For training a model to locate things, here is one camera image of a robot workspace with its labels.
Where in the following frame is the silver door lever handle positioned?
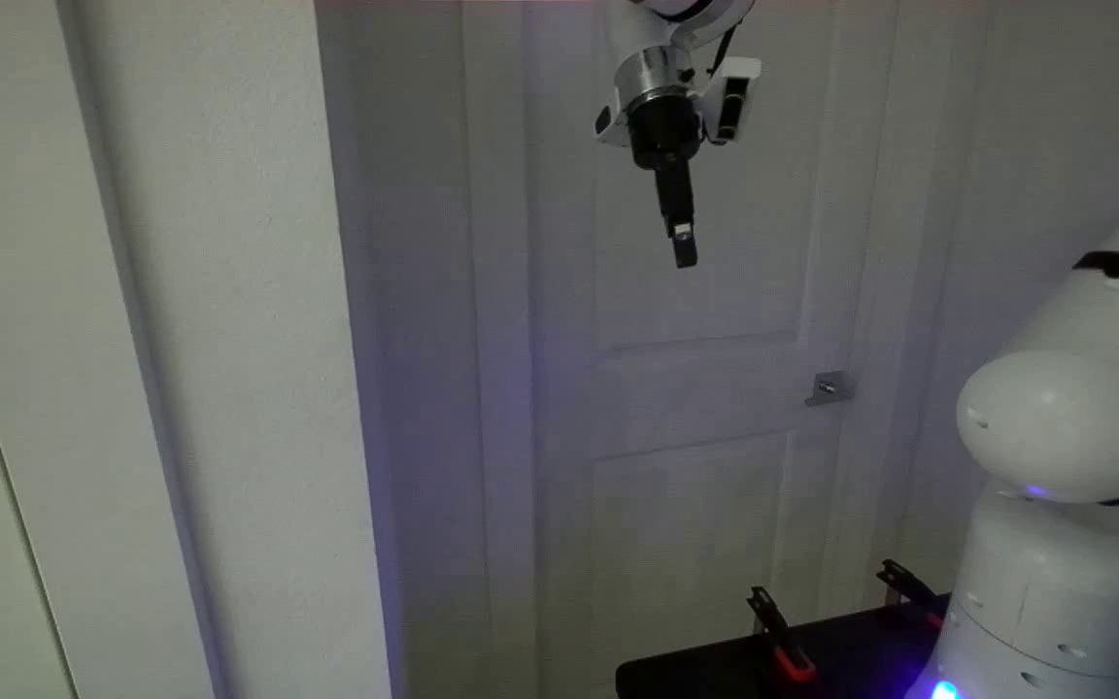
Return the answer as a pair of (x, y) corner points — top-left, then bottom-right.
(803, 370), (857, 413)

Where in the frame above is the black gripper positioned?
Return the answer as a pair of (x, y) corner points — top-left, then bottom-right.
(623, 96), (708, 270)

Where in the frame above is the white panelled door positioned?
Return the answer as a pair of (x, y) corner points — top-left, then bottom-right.
(456, 0), (904, 699)

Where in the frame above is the black orange table clamp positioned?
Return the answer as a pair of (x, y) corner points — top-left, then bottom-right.
(875, 554), (952, 633)
(743, 582), (825, 686)

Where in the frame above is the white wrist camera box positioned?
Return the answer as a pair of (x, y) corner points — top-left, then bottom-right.
(708, 53), (765, 143)

